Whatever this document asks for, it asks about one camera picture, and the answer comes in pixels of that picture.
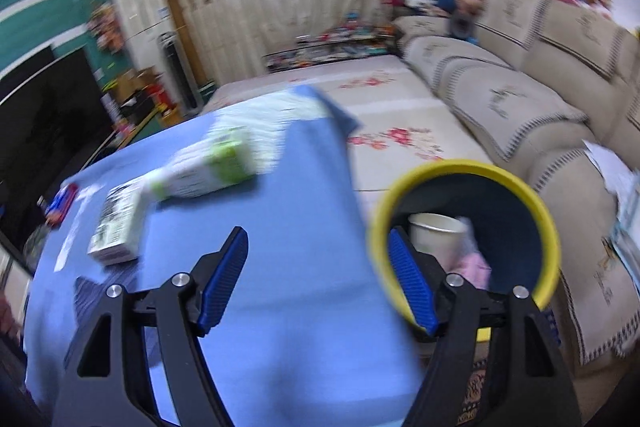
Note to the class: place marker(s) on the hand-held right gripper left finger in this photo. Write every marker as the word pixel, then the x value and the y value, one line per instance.
pixel 225 277

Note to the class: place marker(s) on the green and white carton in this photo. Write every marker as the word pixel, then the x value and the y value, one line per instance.
pixel 200 172

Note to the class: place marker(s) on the tower fan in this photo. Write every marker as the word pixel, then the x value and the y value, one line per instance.
pixel 177 72

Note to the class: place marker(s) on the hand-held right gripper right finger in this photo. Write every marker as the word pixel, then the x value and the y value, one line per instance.
pixel 410 287

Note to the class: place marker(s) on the black television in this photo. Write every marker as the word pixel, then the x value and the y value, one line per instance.
pixel 50 132

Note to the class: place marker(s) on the white papers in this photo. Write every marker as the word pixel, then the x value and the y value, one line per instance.
pixel 612 177

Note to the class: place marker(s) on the white wardrobe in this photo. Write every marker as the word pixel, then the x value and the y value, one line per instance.
pixel 140 17

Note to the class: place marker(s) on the white printed box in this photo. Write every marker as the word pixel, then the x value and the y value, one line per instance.
pixel 117 227

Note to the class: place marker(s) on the black round cushion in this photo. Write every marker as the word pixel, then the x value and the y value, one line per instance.
pixel 461 27

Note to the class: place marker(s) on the floral mat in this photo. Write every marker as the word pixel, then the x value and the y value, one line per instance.
pixel 390 97

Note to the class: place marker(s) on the blue red packet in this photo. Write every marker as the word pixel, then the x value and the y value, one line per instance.
pixel 61 206

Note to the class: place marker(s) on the yellow trash bin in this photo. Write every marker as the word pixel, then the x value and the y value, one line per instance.
pixel 510 227

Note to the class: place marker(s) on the row of toys and books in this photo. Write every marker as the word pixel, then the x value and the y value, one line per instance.
pixel 330 47

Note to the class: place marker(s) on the blue tablecloth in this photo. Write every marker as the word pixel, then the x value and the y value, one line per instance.
pixel 300 207

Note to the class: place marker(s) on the beige sofa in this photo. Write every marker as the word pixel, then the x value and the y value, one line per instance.
pixel 500 97

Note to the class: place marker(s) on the white paper cup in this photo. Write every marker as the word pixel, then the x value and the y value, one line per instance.
pixel 435 232

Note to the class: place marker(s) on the pink box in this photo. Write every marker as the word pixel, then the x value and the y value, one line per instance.
pixel 472 269

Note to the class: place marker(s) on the patterned rug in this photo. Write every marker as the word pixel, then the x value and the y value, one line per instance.
pixel 472 392

